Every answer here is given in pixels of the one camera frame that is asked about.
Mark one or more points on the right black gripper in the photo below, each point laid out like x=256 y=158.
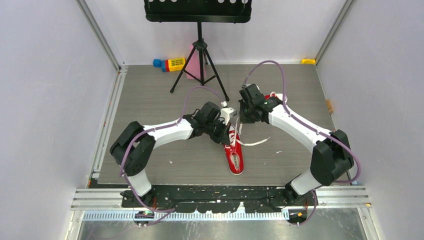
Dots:
x=243 y=118

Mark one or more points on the red sneaker far right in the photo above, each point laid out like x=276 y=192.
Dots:
x=279 y=96

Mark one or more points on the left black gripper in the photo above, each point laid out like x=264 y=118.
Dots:
x=223 y=137

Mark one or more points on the pink foam block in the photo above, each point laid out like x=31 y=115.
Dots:
x=193 y=66

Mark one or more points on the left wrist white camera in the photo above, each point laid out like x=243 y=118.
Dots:
x=227 y=112

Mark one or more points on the colourful toy block stack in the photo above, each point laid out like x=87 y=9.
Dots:
x=169 y=65

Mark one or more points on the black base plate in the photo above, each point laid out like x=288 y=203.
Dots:
x=217 y=199

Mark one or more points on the small brown wall block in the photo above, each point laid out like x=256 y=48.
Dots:
x=329 y=106

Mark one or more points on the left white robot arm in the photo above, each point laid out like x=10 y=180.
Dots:
x=133 y=148

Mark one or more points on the red sneaker with laces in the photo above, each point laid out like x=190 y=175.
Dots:
x=234 y=151

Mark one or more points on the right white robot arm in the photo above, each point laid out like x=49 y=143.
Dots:
x=331 y=156

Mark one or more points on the black music stand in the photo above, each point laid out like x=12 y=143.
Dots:
x=199 y=11

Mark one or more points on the yellow corner object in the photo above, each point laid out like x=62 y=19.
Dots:
x=308 y=61

